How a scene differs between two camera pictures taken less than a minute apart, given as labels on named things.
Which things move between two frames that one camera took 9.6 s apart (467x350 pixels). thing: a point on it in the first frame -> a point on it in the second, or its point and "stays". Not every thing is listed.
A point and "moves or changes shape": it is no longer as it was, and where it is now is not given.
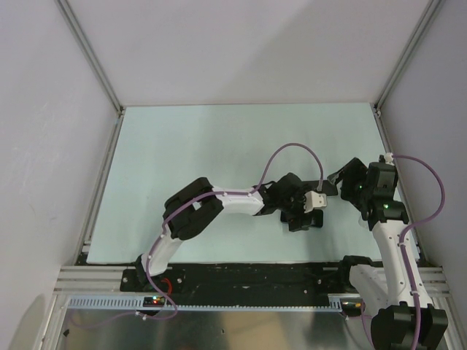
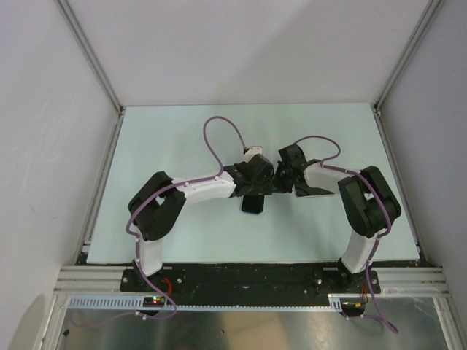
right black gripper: x=355 y=169 -> x=277 y=184
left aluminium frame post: x=91 y=57 stays
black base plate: x=279 y=278 stays
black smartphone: x=300 y=221 moves or changes shape
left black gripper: x=300 y=194 -> x=264 y=186
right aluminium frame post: x=415 y=39 stays
